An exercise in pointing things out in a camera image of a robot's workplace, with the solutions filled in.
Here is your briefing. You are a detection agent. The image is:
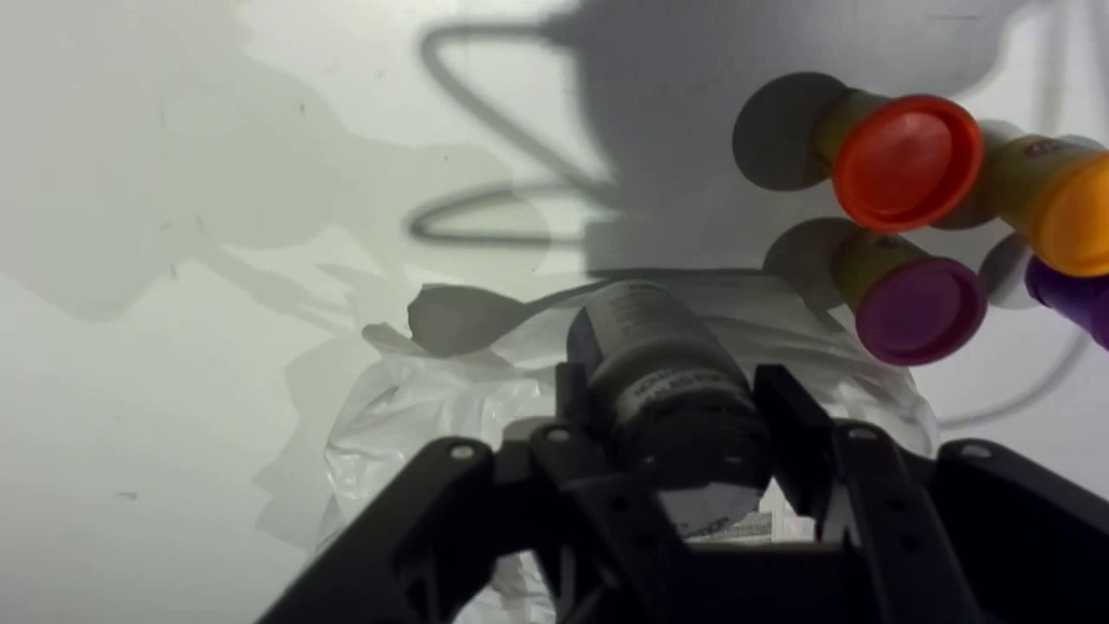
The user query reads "white crumpled plastic bag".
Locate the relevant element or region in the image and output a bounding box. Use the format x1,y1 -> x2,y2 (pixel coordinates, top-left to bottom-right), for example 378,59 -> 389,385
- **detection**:
254,275 -> 944,606

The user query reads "orange lid play dough tub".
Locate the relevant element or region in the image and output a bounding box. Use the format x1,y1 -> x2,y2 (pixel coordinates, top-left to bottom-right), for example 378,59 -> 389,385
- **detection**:
806,85 -> 990,239

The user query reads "yellow lid play dough tub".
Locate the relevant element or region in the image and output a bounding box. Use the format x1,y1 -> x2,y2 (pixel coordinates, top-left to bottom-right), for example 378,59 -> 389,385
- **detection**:
973,130 -> 1109,283

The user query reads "purple play dough tub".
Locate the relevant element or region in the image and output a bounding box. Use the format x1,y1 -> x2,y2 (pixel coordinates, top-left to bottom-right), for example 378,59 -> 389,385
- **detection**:
1018,252 -> 1109,353

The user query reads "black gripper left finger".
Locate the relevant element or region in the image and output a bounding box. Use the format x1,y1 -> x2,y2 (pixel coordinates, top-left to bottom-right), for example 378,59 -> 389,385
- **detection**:
255,361 -> 698,624

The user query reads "magenta lid play dough tub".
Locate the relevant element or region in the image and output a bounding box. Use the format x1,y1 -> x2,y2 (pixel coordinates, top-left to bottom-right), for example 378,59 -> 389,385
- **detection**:
831,225 -> 994,370

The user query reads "white pill bottle blue label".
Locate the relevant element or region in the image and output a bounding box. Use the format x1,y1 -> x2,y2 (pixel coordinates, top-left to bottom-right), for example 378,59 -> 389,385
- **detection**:
562,276 -> 778,544

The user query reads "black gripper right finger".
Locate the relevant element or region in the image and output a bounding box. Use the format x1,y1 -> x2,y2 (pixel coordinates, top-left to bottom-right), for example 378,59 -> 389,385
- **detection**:
750,361 -> 1109,624

